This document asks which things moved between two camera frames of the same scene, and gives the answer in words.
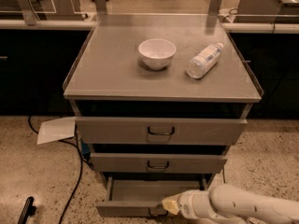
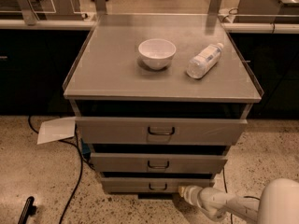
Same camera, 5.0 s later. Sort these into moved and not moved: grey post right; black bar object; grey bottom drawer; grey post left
Moved: grey bottom drawer
Not moved: grey post right; black bar object; grey post left
